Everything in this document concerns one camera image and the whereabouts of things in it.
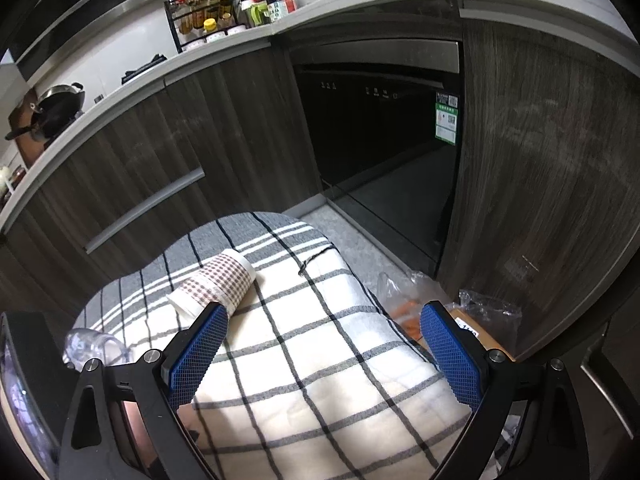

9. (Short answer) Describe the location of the red dotted paper cup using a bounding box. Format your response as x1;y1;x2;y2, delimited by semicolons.
166;249;256;320

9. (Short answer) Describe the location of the cardboard box with plastic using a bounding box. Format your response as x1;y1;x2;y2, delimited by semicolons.
420;300;514;363

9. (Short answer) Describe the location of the clear plastic bag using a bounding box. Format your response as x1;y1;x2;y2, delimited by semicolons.
376;271;452;341

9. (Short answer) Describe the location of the black white checked tablecloth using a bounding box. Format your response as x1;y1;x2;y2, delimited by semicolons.
75;212;471;479

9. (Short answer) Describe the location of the green white energy label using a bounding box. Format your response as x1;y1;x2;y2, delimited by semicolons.
435;92;459;145

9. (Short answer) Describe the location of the black built-in dishwasher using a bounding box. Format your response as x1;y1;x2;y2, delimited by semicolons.
291;38;463;276

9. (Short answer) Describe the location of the black wok on counter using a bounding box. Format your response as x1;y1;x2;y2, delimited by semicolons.
4;82;86;142

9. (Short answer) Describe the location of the wooden cutting board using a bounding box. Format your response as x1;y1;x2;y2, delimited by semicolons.
6;88;47;168

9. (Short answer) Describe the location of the black spice rack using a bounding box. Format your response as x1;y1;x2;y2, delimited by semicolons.
164;0;244;53

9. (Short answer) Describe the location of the silver drawer handle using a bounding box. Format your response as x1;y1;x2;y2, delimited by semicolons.
85;167;205;255

